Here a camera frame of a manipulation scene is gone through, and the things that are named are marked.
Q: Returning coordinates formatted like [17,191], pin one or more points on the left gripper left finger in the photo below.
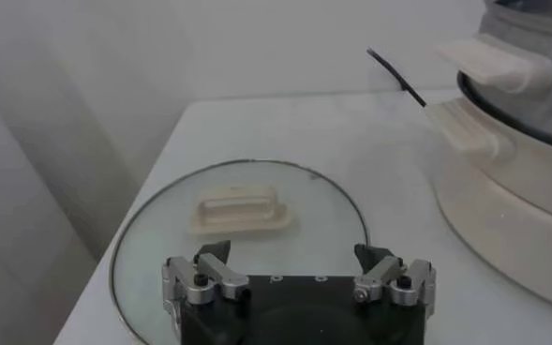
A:
[219,274]

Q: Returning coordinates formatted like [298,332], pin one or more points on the cream electric cooker base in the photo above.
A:
[514,225]

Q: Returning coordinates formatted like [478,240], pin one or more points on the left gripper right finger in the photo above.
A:
[383,276]

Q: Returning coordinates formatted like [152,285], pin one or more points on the grey metal cabinet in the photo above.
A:
[4,258]

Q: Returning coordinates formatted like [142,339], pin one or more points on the round glass pot lid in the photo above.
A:
[163,234]

